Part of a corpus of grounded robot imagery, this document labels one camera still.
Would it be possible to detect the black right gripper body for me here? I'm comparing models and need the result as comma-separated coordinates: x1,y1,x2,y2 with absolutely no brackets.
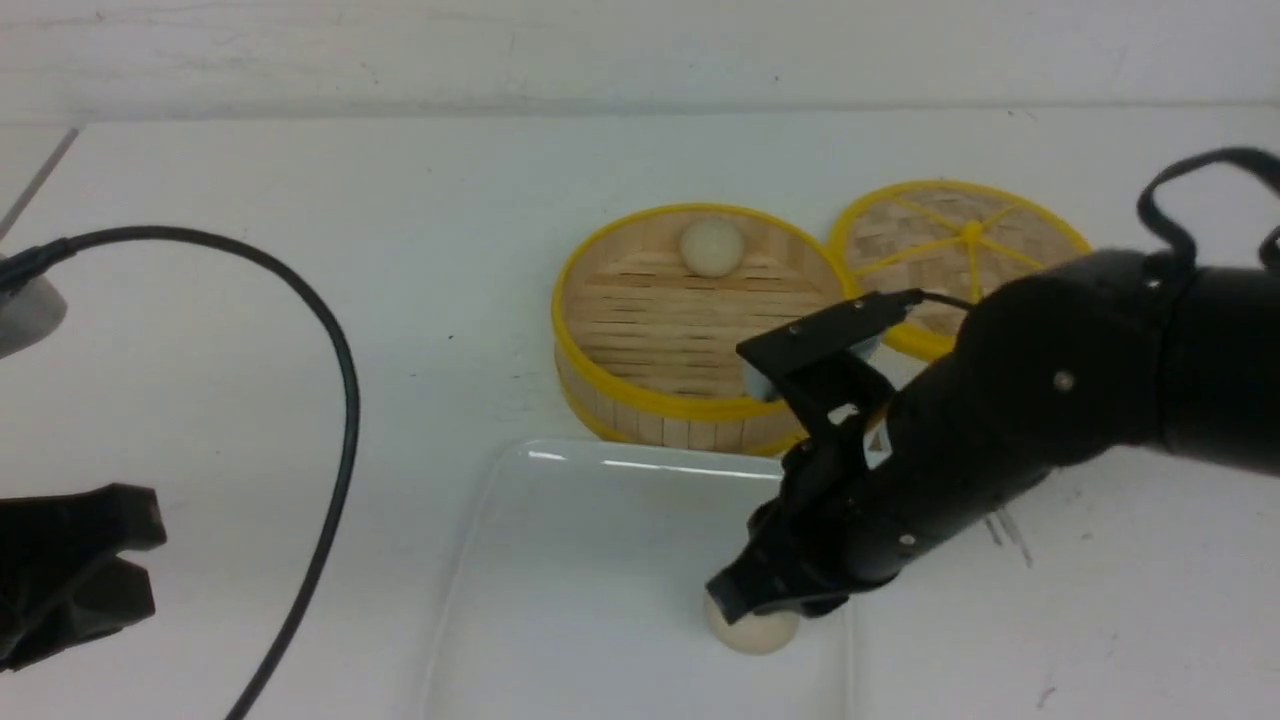
707,415,951,623

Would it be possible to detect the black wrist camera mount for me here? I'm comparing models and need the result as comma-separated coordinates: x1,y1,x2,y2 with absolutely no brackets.
736,290,924,443

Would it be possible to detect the yellow rimmed bamboo steamer lid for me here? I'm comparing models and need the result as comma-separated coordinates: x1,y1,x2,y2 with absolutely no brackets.
826,179,1092,304

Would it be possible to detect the yellow rimmed bamboo steamer basket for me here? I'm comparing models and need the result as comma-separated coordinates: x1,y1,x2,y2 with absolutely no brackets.
550,202,855,456

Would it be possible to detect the pleated white steamed bun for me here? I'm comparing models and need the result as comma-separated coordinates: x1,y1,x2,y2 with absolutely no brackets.
677,218,746,279

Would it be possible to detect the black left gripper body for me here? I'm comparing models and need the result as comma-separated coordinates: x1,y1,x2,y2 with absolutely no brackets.
1,484,166,671

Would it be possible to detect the round white steamed bun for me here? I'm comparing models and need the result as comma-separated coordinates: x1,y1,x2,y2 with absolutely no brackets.
703,593,803,656

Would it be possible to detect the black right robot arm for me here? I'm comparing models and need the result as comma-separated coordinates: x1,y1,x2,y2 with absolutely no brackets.
707,241,1277,623

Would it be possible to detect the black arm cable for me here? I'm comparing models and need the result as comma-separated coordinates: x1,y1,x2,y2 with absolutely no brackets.
1137,147,1280,273

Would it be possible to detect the white square plate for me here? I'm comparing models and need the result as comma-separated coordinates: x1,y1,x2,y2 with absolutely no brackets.
420,439,854,719

